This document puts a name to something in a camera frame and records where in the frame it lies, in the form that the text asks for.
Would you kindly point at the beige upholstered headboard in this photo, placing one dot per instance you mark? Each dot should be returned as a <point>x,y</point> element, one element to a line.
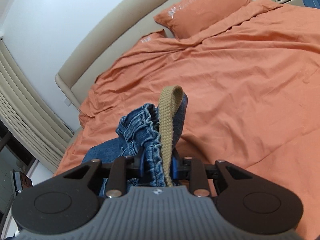
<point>116,33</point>

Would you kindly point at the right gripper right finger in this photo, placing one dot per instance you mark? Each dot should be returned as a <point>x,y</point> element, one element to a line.
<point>199,174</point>

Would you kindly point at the orange duvet cover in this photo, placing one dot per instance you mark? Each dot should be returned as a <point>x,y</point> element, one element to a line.
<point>252,81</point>

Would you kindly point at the orange pillow with logo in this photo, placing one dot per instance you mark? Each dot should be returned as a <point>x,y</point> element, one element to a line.
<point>189,17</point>

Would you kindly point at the dark framed screen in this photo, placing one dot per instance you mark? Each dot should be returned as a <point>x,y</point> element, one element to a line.
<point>20,182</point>

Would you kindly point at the blue denim jeans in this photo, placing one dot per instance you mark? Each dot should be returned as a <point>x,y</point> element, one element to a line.
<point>138,133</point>

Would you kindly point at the white wall socket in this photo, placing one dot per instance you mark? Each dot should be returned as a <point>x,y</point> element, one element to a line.
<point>67,102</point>

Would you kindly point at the beige pleated curtain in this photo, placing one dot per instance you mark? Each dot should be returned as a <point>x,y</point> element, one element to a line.
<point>29,118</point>

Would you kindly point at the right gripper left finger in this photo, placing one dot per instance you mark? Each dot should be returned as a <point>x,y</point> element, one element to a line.
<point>112,177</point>

